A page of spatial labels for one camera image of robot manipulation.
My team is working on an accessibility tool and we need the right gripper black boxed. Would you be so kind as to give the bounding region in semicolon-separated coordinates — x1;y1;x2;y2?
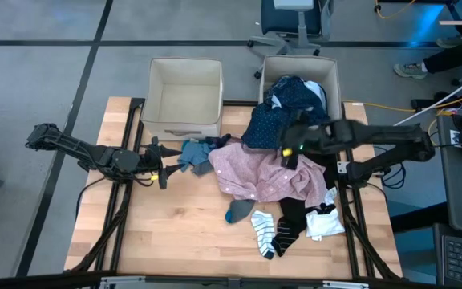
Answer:
279;119;338;170

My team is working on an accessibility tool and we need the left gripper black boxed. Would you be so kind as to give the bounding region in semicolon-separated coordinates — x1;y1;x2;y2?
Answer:
133;136;185;190

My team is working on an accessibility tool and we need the blue-grey cloth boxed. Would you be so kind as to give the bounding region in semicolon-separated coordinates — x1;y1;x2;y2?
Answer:
176;139;216;173

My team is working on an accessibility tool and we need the plain grey sock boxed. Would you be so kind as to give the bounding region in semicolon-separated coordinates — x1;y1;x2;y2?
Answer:
192;160;216;177

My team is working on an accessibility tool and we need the pink button shirt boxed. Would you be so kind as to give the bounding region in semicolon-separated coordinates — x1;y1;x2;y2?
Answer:
208;138;330;209

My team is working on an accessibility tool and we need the navy dotted shirt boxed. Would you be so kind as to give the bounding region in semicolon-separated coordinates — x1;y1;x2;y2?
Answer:
241;75;330;150

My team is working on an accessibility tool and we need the black garment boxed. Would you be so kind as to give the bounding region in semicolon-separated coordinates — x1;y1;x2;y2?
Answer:
281;154;338;238

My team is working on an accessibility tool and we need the dark navy sock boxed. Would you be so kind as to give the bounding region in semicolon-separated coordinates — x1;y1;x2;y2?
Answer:
205;133;232;149

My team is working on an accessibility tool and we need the grey sock with blue toe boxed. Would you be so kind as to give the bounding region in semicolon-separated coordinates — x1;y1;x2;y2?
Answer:
225;199;256;225

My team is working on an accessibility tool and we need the white sock with blue stripes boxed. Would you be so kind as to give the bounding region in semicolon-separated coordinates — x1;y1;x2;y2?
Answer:
249;210;276;261

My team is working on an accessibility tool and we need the white grey striped cloth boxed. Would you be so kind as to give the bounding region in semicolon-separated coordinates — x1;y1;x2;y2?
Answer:
322;186;339;206

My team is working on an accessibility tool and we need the beige fabric storage bin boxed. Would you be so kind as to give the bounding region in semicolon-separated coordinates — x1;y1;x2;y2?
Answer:
257;55;342;121
140;57;225;141

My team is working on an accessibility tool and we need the black sock with thin stripes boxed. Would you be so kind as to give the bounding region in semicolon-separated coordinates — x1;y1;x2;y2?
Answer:
270;216;308;258

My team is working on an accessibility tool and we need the grey metal crossbar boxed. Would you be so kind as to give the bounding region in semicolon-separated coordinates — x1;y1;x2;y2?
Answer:
98;275;371;289

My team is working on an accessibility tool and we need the navy office chair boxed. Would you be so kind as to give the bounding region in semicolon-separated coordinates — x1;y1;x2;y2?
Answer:
246;0;336;79

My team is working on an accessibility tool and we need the black power strip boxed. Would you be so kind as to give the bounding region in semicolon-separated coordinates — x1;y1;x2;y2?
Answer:
411;92;449;114

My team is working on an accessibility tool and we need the person's grey shoe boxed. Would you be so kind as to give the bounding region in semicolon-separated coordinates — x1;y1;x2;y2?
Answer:
436;35;462;50
394;62;428;80

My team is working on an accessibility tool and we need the person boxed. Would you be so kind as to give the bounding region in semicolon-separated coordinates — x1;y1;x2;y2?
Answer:
393;0;462;80

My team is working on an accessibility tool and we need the black table frame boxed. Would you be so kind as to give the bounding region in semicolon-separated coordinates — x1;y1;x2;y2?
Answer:
64;96;403;289

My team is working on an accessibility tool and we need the black cable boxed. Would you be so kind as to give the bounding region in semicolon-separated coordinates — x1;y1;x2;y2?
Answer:
74;175;114;221

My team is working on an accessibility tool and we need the dark blue cable loop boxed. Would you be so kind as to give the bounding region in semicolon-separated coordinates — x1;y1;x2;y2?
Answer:
382;164;407;190

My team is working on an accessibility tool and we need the yellow cable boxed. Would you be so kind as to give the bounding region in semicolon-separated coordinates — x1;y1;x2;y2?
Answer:
374;0;416;20
342;87;462;146

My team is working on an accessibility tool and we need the white cord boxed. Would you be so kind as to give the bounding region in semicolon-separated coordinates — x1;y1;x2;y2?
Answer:
393;67;462;128

